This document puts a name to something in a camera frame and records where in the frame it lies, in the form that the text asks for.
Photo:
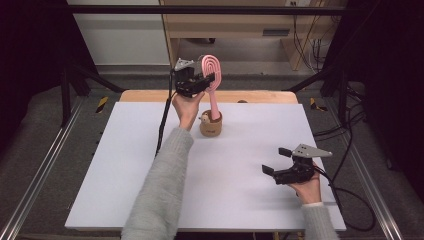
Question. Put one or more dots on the brown cup with animal figure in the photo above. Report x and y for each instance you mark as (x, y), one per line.
(210, 130)

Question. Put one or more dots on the wooden table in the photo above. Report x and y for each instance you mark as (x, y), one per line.
(260, 96)

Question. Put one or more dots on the yellow black striped tape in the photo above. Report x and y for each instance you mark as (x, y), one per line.
(314, 104)
(102, 104)

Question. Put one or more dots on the black curtain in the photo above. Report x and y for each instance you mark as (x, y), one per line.
(30, 66)
(393, 83)

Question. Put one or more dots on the white cabinet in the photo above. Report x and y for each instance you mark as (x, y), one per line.
(123, 40)

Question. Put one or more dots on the aluminium rail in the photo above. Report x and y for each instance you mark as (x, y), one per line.
(376, 200)
(40, 173)

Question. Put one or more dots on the person's right hand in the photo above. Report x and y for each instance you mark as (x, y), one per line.
(310, 191)

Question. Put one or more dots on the person's left hand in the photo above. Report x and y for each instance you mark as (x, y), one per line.
(186, 110)

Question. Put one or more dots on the pink hairbrush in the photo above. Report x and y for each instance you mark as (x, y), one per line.
(215, 103)

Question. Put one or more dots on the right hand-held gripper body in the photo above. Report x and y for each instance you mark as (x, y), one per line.
(298, 173)

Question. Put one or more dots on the white board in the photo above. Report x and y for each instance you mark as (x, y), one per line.
(233, 166)

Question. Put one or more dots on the black metal stand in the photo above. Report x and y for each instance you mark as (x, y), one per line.
(65, 100)
(342, 96)

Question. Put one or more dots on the light wooden desk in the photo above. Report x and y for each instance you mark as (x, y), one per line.
(240, 25)

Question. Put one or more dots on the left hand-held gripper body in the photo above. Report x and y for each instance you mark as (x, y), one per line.
(186, 81)

